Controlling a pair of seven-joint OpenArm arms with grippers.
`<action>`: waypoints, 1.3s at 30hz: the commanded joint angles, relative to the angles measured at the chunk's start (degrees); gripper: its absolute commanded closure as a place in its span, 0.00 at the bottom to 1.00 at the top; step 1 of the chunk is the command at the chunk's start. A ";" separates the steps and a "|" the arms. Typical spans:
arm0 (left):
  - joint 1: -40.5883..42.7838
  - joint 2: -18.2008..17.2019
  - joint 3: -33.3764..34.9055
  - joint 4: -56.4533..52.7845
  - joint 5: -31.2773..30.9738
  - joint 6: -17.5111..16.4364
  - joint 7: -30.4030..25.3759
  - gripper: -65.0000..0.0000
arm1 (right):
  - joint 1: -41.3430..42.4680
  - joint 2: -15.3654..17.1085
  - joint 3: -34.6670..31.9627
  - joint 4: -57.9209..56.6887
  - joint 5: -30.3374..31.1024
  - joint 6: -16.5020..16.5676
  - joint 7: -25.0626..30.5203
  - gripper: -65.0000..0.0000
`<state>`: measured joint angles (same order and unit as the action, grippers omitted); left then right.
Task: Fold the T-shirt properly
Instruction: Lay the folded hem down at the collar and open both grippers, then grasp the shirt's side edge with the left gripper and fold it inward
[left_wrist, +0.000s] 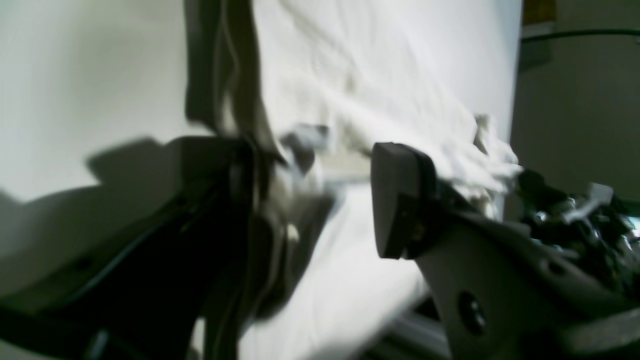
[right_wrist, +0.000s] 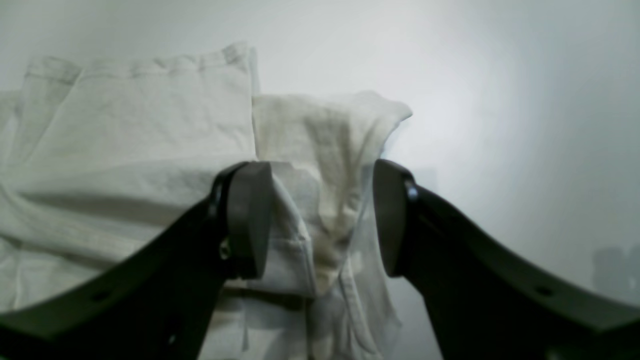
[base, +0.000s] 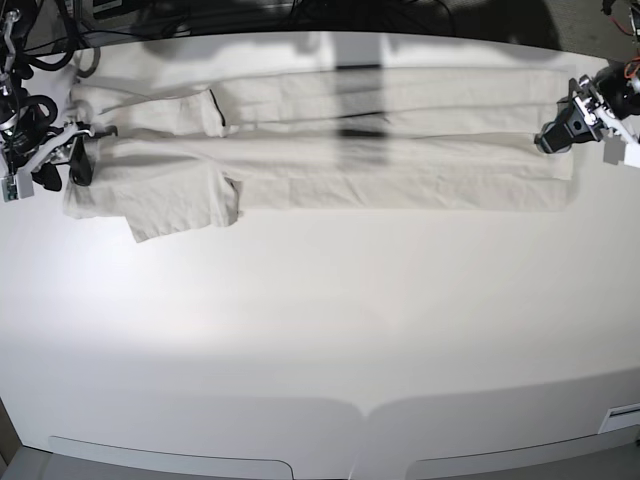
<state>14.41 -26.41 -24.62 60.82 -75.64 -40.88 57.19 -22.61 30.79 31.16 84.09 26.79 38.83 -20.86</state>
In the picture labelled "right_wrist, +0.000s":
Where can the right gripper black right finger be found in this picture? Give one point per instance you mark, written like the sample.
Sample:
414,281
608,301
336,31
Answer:
484,301

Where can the side right gripper black left finger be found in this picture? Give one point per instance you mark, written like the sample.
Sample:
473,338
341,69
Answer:
157,304

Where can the light grey T-shirt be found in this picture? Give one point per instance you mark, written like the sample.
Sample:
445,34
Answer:
97,160

